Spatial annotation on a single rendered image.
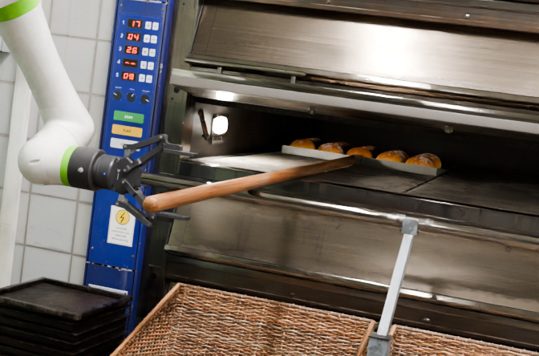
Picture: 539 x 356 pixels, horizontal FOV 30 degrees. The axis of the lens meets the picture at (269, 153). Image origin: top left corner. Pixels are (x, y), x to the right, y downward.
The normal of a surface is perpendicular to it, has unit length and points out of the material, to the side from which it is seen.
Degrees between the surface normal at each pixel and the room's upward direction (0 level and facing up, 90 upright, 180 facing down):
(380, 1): 90
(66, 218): 90
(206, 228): 70
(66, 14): 90
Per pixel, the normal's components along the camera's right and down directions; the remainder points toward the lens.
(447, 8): -0.29, 0.04
